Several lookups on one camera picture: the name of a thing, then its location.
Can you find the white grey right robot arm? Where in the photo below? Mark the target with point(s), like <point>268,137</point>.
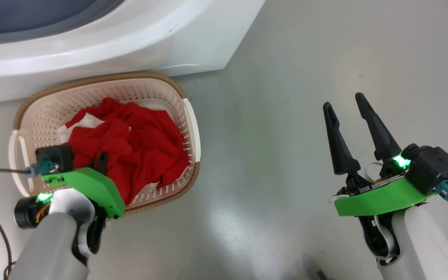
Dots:
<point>426,245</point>

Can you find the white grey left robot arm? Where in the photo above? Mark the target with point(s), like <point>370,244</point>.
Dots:
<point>49,245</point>

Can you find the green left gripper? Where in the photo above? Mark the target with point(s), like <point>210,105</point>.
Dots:
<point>91,182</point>

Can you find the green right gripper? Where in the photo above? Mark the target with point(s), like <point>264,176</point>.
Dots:
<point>379,198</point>

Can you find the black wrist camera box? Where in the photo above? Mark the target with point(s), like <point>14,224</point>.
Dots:
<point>434,167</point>
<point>55,157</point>

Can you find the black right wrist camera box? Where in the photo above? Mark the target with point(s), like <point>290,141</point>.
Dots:
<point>434,167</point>

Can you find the red and white garment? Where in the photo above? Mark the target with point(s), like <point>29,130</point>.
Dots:
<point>154,144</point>
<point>88,140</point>

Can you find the cream perforated laundry basket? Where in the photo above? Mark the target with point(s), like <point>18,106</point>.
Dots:
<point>53,105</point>

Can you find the white front-load washing machine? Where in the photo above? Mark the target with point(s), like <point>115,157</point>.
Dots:
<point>150,42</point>

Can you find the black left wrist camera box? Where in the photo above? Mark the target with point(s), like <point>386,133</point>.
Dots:
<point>55,157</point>

